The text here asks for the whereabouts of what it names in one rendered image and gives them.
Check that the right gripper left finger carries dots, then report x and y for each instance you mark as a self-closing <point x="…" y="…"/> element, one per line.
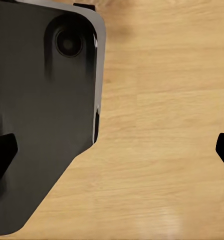
<point x="8" y="150"/>

